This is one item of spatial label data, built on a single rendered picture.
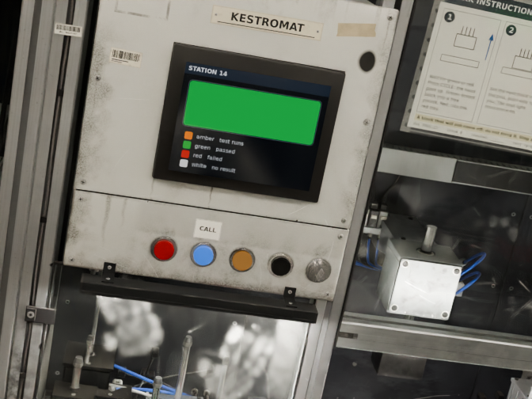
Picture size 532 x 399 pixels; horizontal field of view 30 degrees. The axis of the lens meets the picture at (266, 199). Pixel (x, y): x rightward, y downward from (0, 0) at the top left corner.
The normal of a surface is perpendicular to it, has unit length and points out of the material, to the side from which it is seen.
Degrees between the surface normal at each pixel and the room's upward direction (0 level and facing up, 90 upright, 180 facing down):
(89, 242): 90
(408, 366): 90
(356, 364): 90
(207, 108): 90
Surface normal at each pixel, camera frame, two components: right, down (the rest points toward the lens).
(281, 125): 0.11, 0.32
